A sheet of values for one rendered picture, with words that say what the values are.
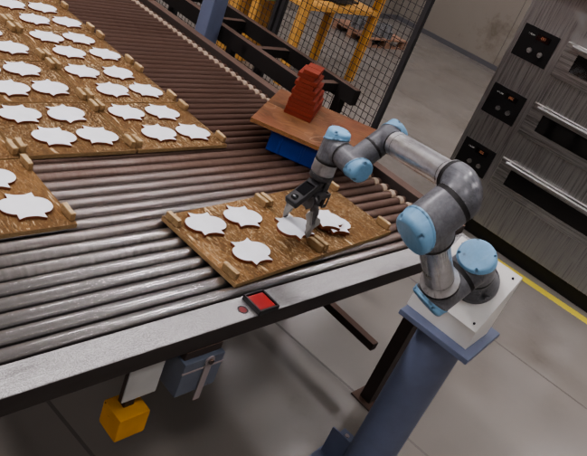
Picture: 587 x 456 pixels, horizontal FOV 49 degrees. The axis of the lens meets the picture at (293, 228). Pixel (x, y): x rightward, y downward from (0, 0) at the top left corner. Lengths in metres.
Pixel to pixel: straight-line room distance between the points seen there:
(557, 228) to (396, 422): 2.79
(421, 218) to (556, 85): 3.38
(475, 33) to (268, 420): 10.14
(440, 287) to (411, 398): 0.60
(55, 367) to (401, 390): 1.27
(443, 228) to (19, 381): 0.99
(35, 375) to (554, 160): 4.02
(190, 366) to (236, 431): 1.06
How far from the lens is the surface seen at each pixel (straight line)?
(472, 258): 1.96
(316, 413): 2.96
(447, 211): 1.57
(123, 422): 1.71
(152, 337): 1.61
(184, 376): 1.73
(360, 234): 2.34
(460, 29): 12.36
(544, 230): 4.98
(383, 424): 2.46
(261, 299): 1.82
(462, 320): 2.14
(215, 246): 1.95
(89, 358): 1.53
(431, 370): 2.28
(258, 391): 2.93
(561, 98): 4.85
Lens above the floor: 1.99
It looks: 29 degrees down
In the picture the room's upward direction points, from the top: 23 degrees clockwise
